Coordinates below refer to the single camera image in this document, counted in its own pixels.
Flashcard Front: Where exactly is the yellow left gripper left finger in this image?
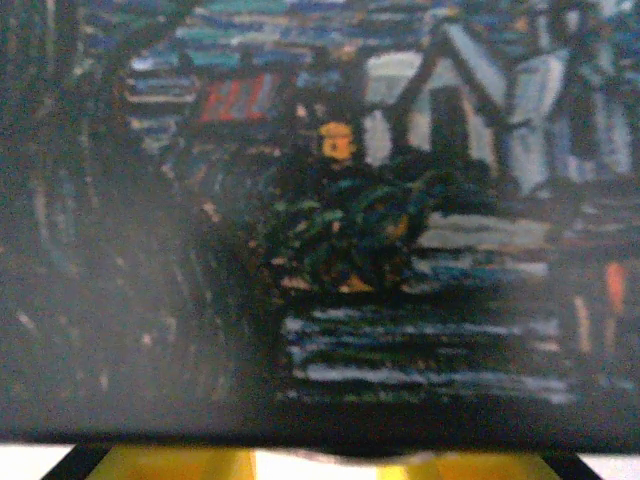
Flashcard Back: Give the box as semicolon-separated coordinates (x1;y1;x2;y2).
47;444;257;480

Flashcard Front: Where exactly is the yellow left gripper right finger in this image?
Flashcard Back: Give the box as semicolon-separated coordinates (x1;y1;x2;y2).
374;451;599;480

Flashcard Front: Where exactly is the dark painting print pad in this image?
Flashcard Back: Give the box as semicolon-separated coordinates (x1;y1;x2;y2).
0;0;640;459

